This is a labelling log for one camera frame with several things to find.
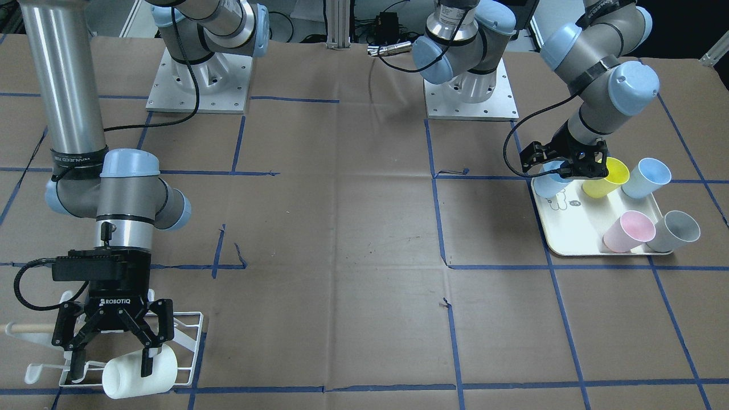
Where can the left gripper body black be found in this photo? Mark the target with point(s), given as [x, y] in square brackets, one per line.
[560, 149]

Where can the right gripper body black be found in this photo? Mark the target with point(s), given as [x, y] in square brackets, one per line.
[118, 296]

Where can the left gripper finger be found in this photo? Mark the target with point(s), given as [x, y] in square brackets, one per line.
[537, 154]
[567, 170]

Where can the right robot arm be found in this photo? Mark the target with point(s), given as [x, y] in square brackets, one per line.
[122, 190]

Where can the light blue cup near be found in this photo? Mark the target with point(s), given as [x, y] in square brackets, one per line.
[549, 186]

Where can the light blue cup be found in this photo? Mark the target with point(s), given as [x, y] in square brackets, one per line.
[648, 176]
[549, 186]

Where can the yellow cup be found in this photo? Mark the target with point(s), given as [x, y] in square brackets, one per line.
[618, 175]

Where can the light blue cup far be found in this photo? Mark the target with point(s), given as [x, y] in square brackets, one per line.
[648, 176]

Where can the pink cup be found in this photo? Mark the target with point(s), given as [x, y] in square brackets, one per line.
[630, 230]

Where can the grey cup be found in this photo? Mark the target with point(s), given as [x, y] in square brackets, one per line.
[674, 230]

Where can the cream plastic tray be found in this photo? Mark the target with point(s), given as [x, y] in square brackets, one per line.
[574, 223]

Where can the white wire cup rack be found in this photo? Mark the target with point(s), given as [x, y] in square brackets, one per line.
[170, 343]

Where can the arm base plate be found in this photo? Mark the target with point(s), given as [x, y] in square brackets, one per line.
[472, 97]
[222, 85]

